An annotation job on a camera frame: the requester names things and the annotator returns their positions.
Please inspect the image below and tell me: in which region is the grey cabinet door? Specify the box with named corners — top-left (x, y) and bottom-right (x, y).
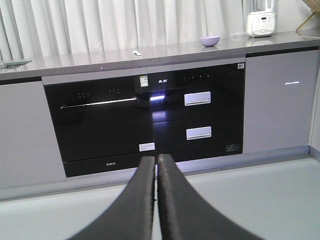
top-left (0, 81), bottom-right (66, 190)
top-left (243, 50), bottom-right (319, 153)

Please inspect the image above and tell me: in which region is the black built-in dishwasher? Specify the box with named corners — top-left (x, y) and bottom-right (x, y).
top-left (42, 69), bottom-right (155, 177)

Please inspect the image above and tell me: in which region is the grey cabinet door left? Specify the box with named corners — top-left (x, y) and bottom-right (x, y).
top-left (0, 81), bottom-right (66, 190)

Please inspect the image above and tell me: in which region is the wooden dish rack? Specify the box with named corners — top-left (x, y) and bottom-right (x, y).
top-left (295, 0), bottom-right (320, 32)

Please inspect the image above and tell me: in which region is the lower silver drawer handle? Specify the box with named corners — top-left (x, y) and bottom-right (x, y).
top-left (186, 126), bottom-right (212, 140)

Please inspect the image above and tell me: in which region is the black disinfection cabinet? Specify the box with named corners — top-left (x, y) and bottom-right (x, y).
top-left (147, 62), bottom-right (245, 162)

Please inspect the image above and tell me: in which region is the white curtain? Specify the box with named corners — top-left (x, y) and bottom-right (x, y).
top-left (0, 0), bottom-right (245, 61)

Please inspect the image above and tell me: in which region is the grey cabinet door right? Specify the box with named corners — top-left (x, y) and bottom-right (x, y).
top-left (243, 50), bottom-right (319, 153)

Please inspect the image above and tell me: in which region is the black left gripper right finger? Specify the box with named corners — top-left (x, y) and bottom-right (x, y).
top-left (157, 154), bottom-right (260, 240)

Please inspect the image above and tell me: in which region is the silver drawer handle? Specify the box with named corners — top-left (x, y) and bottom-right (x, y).
top-left (184, 91), bottom-right (211, 107)
top-left (186, 126), bottom-right (212, 140)

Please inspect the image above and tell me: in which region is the upper silver drawer handle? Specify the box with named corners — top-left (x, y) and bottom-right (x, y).
top-left (184, 91), bottom-right (211, 107)

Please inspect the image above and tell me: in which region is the purple plastic bowl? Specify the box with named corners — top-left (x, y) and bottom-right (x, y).
top-left (199, 35), bottom-right (221, 47)

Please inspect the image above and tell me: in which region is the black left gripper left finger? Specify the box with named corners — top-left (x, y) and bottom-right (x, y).
top-left (70, 156), bottom-right (155, 240)

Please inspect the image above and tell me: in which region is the glass tray on counter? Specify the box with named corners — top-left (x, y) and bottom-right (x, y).
top-left (0, 60), bottom-right (32, 70)

